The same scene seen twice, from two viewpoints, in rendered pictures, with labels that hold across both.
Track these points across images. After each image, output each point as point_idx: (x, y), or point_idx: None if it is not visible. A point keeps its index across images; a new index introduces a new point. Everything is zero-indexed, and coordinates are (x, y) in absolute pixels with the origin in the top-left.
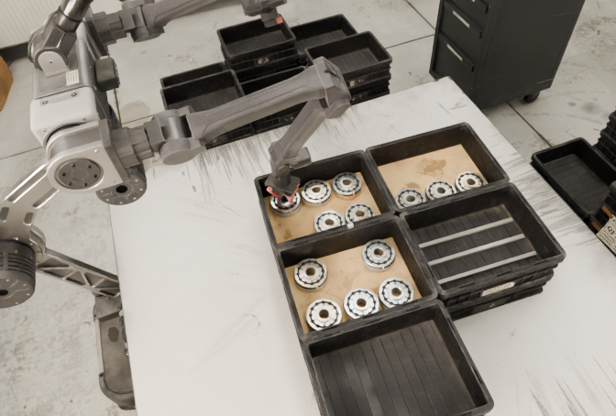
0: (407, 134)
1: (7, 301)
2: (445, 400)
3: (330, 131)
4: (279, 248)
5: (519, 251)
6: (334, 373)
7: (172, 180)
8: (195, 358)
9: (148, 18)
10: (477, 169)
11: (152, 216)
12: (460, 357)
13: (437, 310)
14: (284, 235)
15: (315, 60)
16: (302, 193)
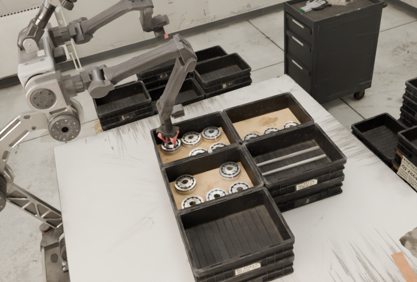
0: None
1: None
2: None
3: (205, 110)
4: (164, 166)
5: (322, 164)
6: (198, 237)
7: (98, 144)
8: (110, 244)
9: (84, 28)
10: (298, 120)
11: (84, 166)
12: (277, 218)
13: (264, 194)
14: None
15: (174, 36)
16: (182, 140)
